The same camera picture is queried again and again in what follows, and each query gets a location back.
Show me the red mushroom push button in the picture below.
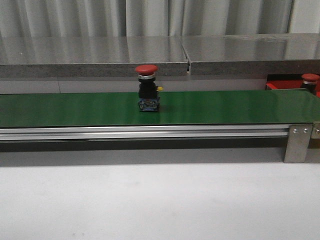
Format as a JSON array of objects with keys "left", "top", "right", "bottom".
[
  {"left": 300, "top": 73, "right": 320, "bottom": 95},
  {"left": 135, "top": 64, "right": 163, "bottom": 112}
]

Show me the green conveyor belt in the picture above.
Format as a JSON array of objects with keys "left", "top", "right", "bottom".
[{"left": 0, "top": 90, "right": 320, "bottom": 128}]

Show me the red plastic tray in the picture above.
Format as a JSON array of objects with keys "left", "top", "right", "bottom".
[{"left": 265, "top": 79, "right": 320, "bottom": 100}]

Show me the grey stone countertop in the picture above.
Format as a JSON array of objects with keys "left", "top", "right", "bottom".
[{"left": 0, "top": 33, "right": 320, "bottom": 94}]

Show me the white pleated curtain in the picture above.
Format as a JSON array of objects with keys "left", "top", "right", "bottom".
[{"left": 0, "top": 0, "right": 320, "bottom": 38}]

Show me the steel conveyor support bracket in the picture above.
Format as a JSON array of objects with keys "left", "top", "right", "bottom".
[{"left": 283, "top": 124, "right": 313, "bottom": 164}]

